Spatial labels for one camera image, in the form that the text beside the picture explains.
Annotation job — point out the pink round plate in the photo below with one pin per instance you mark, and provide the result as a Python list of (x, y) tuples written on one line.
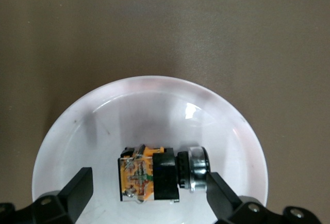
[(144, 105)]

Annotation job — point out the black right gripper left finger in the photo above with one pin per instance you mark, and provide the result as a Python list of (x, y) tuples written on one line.
[(77, 195)]

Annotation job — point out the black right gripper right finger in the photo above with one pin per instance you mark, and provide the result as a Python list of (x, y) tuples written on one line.
[(221, 198)]

